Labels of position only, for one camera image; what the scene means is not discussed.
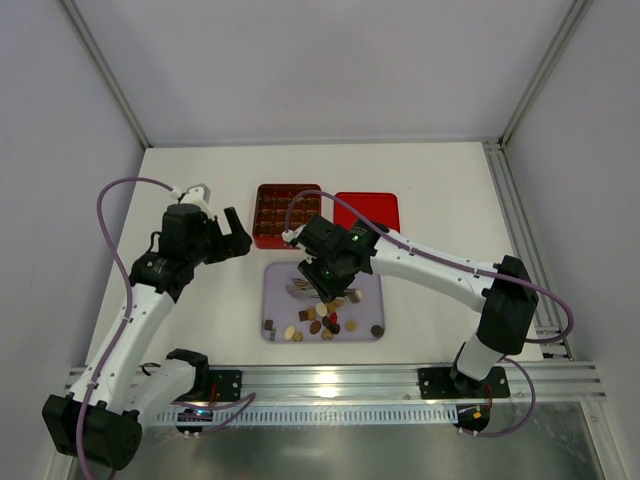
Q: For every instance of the aluminium frame right post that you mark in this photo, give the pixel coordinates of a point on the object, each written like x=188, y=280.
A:
x=560, y=40

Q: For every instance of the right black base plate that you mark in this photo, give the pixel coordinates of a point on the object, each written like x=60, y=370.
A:
x=436, y=383

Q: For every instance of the white swirl oval chocolate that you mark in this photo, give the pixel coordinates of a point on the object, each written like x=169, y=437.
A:
x=289, y=332

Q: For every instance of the aluminium frame post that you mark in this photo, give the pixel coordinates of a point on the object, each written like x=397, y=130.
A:
x=87, y=39
x=560, y=40

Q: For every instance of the slotted cable duct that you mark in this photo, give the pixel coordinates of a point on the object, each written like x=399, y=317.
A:
x=311, y=415

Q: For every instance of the lilac plastic tray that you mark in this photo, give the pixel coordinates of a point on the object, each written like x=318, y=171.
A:
x=282, y=309

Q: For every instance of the aluminium mounting rail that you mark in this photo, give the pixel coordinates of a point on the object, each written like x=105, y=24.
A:
x=552, y=381

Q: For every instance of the red box lid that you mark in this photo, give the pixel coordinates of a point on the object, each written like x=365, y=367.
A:
x=379, y=207

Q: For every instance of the aluminium frame left post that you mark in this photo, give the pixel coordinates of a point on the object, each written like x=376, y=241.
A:
x=87, y=39

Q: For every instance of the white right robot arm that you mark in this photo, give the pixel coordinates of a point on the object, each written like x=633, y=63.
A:
x=500, y=292

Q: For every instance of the dark round chocolate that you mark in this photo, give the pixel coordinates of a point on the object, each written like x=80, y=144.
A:
x=377, y=331

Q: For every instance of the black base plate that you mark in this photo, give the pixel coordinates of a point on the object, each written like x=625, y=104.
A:
x=224, y=385
x=436, y=383

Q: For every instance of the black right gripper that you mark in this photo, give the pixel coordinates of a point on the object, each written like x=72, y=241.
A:
x=319, y=280

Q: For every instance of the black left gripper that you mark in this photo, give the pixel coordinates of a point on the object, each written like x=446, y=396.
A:
x=218, y=240

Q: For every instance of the red chocolate box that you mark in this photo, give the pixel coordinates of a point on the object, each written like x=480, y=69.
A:
x=272, y=202

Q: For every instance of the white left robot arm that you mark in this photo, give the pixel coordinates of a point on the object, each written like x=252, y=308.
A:
x=102, y=418

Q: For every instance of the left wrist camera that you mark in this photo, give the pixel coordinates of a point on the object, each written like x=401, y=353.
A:
x=198, y=195

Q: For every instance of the brown leaf chocolate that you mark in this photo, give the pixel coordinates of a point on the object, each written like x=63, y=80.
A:
x=315, y=327

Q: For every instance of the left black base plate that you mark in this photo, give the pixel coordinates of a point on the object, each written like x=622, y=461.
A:
x=224, y=385

